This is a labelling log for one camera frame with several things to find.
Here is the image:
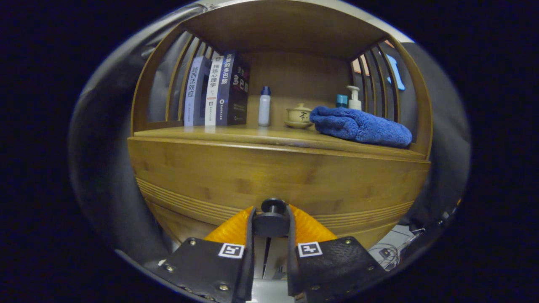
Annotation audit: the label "beige lidded teacup with saucer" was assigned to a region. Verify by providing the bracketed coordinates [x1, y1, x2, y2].
[284, 103, 314, 129]

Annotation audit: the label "white bottle with blue cap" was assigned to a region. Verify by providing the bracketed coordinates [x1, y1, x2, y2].
[258, 86, 272, 127]

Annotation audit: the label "wooden cabinet door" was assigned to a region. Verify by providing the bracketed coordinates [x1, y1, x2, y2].
[337, 221, 411, 250]
[145, 201, 219, 245]

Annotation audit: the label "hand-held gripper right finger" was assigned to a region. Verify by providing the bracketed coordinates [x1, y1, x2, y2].
[287, 204, 388, 303]

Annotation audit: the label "wooden cabinet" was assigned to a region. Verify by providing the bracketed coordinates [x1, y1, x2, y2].
[128, 0, 434, 270]

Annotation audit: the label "dark navy book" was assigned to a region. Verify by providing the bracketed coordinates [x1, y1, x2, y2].
[216, 51, 251, 126]

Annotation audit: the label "blue folded towel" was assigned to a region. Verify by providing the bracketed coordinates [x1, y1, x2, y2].
[310, 106, 413, 149]

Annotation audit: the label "white book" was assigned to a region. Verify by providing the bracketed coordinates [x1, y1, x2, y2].
[205, 54, 224, 126]

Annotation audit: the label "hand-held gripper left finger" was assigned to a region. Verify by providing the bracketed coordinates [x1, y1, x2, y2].
[145, 205, 256, 303]

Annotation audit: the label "white pump bottle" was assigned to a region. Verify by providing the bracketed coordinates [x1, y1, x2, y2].
[346, 85, 362, 111]

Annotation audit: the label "wooden countertop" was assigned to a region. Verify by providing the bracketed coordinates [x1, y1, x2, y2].
[133, 124, 427, 160]

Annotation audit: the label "lavender book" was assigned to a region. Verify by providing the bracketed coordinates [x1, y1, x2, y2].
[184, 56, 212, 127]

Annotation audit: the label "tangled floor cables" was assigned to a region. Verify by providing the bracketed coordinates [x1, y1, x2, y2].
[371, 227, 426, 270]

